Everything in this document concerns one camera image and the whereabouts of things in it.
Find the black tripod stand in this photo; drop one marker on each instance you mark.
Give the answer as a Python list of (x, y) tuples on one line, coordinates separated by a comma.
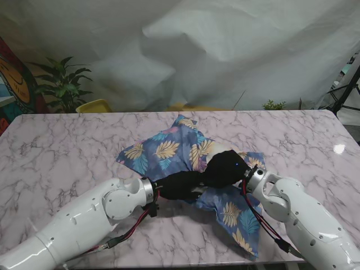
[(347, 95)]

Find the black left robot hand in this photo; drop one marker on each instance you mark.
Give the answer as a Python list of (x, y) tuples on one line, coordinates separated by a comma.
[(177, 187)]

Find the small green plant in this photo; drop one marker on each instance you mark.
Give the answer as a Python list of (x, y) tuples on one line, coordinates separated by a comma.
[(274, 105)]

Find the thin brown stick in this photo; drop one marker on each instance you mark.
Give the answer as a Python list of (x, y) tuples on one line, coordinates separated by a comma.
[(239, 99)]

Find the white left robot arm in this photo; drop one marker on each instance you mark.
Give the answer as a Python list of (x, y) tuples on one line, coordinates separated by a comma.
[(78, 219)]

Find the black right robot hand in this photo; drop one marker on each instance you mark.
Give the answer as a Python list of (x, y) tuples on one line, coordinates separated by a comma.
[(225, 168)]

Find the large green potted plant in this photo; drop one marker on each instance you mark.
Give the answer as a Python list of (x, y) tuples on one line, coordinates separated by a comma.
[(63, 84)]

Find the colourful mural board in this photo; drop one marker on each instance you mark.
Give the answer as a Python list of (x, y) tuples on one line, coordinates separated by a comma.
[(14, 84)]

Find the white backdrop sheet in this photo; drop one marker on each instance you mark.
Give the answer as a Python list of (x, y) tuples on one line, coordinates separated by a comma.
[(180, 50)]

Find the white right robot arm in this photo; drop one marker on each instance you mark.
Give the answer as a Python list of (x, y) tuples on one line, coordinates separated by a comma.
[(306, 213)]

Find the yellow chair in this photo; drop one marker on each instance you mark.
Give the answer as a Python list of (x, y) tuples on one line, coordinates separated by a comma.
[(94, 107)]

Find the blue floral pillowcase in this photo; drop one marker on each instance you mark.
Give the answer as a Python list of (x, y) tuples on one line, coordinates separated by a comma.
[(168, 152)]

